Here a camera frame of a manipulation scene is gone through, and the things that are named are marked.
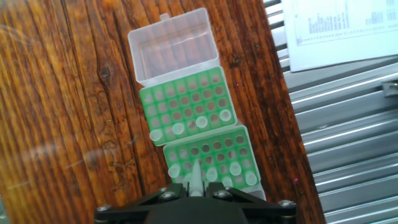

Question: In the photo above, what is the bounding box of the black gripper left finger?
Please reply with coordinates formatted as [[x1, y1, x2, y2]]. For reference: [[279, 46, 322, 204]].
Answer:
[[94, 182, 190, 224]]

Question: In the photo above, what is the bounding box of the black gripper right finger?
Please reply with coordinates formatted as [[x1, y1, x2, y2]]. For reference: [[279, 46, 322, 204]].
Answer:
[[203, 182, 298, 224]]

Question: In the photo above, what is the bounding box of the clear box with green rack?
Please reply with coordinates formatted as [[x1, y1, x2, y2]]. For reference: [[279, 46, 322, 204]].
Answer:
[[127, 7, 239, 147], [162, 124, 267, 202]]

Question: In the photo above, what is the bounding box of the brown wooden board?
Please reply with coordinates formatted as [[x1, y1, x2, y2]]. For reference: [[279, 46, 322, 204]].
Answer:
[[0, 0, 327, 224]]

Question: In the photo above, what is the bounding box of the printed white paper sheet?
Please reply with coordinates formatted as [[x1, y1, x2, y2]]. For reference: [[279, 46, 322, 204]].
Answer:
[[281, 0, 398, 73]]

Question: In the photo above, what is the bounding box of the aluminium post with foot bracket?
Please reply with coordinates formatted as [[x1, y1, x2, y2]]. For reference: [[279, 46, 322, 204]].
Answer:
[[381, 79, 398, 98]]

